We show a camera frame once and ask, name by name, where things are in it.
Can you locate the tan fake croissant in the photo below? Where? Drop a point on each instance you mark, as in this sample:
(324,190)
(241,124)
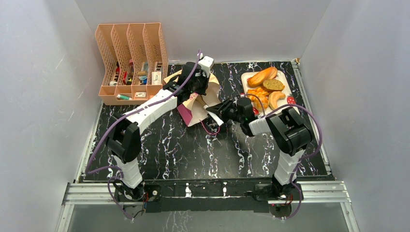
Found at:
(273,99)

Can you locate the small white box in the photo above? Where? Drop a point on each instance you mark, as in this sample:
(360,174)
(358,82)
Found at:
(156,78)

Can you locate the brown fake bread slice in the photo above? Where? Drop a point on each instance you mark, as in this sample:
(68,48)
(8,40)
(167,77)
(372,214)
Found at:
(272,85)

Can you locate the white strawberry print tray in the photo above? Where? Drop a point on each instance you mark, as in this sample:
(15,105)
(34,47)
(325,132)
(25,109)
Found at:
(289,99)

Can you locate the orange braided fake bread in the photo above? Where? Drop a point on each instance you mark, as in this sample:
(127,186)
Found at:
(257,91)

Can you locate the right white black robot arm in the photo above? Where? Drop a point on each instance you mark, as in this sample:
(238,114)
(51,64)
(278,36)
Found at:
(288,129)

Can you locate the long orange fake baguette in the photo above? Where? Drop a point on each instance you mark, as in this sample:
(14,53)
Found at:
(258,78)

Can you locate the metal tongs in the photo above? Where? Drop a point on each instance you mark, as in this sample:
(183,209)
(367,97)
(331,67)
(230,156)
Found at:
(216,118)

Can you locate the aluminium frame rail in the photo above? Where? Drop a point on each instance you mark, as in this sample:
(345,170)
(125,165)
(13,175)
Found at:
(322,191)

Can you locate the peach plastic file organizer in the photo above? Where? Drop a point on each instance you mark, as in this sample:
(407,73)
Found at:
(135,60)

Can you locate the red bottle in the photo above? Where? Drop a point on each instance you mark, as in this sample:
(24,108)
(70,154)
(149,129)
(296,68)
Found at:
(131,69)

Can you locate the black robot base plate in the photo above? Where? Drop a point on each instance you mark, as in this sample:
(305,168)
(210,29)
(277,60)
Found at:
(152,203)

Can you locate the green white tube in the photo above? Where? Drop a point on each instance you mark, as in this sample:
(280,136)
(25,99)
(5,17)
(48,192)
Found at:
(123,97)

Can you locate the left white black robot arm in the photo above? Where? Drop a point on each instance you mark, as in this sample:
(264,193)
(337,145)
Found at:
(124,139)

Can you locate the pink and tan paper bag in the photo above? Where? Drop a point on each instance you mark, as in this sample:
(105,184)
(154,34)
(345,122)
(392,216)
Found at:
(193,110)

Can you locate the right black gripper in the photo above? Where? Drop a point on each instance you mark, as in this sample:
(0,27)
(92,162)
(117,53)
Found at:
(221,109)

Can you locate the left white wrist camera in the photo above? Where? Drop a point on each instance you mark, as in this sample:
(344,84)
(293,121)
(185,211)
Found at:
(206,64)

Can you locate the round orange fake bun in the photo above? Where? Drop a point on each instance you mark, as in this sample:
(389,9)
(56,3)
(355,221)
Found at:
(262,103)

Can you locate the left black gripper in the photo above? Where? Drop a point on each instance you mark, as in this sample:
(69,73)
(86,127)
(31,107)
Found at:
(205,79)

